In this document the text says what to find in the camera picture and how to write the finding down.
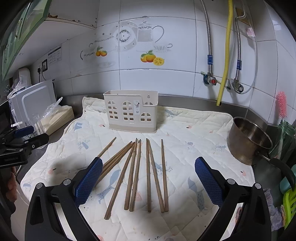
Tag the green wall cabinet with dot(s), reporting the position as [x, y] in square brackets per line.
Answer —
[22, 27]

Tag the metal angle valve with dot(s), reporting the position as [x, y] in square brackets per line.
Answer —
[235, 85]

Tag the red handled water valve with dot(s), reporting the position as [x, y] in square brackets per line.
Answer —
[209, 79]

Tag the green plastic basket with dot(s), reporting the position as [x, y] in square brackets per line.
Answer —
[289, 200]

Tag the beige plastic utensil holder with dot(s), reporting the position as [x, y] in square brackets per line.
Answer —
[132, 110]

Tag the white wall socket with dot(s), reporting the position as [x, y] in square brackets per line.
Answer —
[43, 66]

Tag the pink bottle brush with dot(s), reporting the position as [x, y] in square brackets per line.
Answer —
[282, 104]

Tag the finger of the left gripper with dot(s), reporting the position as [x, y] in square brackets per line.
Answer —
[36, 142]
[24, 131]

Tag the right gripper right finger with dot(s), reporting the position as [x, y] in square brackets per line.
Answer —
[253, 221]

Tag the white appliance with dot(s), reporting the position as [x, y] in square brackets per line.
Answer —
[22, 78]

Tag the wooden chopstick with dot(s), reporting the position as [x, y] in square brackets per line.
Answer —
[166, 200]
[106, 148]
[113, 158]
[136, 175]
[130, 178]
[149, 200]
[120, 180]
[161, 202]
[103, 174]

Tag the stainless steel pot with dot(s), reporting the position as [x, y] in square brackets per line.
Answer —
[247, 141]

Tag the beige box in plastic bag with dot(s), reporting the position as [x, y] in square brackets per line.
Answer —
[53, 118]

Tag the left hand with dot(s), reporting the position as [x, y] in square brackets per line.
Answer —
[11, 193]

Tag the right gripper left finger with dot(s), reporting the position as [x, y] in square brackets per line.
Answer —
[42, 222]

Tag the white quilted patterned mat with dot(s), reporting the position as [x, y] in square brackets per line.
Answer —
[187, 135]

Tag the white plastic storage box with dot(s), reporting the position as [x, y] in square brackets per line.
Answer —
[31, 101]

